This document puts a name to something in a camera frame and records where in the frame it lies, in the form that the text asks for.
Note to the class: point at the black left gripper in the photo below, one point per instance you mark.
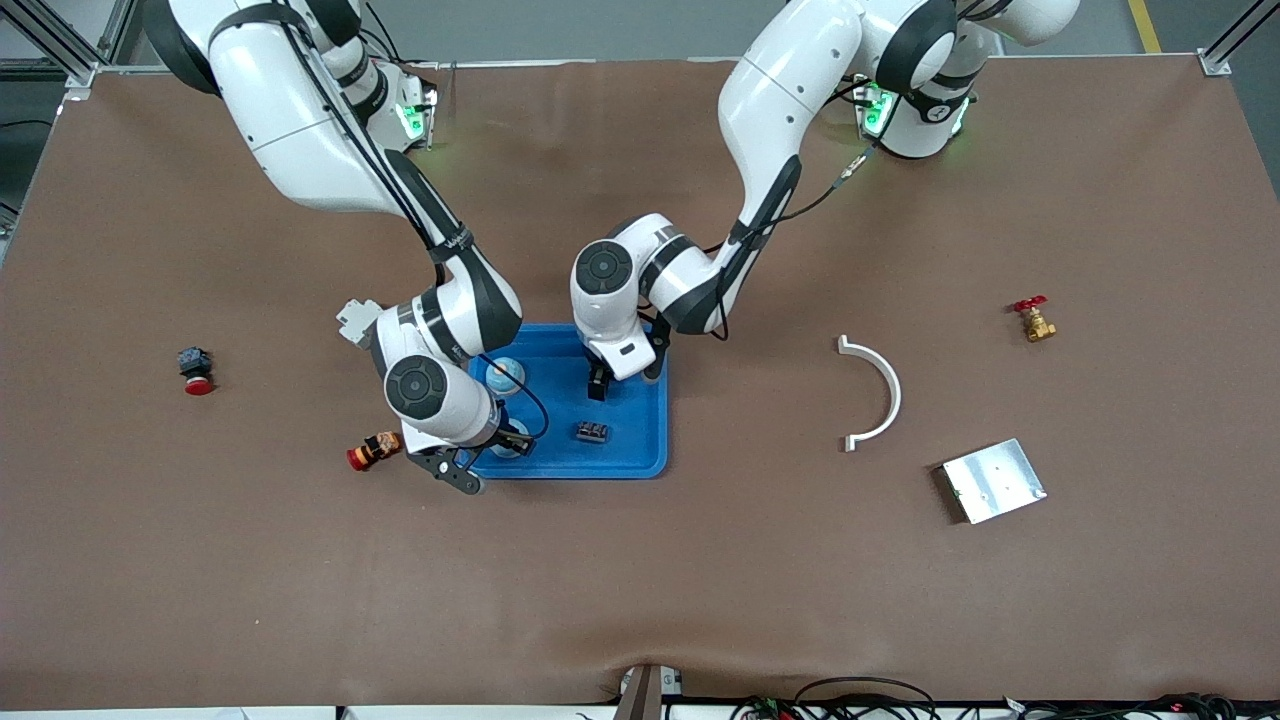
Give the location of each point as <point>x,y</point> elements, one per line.
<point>599,382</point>

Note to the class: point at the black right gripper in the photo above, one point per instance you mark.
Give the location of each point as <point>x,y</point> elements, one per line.
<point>513,437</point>

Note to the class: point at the blue dome bell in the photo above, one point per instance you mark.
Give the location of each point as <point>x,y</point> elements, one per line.
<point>505,450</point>
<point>508,378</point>

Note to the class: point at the black capacitor block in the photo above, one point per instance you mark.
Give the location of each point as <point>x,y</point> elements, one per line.
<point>592,432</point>

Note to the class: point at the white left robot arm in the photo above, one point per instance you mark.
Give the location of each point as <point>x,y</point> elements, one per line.
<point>780,100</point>

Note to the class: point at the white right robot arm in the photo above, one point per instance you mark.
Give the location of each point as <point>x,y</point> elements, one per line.
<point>300,120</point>

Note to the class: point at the blue plastic tray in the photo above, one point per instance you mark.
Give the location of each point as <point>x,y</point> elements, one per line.
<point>620,450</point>

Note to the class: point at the red yellow push button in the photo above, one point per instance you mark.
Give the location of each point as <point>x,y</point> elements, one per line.
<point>375,450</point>

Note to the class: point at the white grey plastic clip part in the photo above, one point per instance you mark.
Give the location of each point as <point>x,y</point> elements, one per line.
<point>355,322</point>

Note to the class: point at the grey metal table clamp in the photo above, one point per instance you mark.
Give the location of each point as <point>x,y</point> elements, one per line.
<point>640,695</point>

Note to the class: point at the red button black block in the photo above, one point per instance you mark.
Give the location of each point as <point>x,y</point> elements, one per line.
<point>196,368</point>

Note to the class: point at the aluminium metal plate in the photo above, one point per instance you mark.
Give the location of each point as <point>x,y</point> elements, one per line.
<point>995,482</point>

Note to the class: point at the aluminium frame profile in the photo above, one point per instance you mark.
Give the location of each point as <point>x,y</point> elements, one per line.
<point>1215,62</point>
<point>80,72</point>

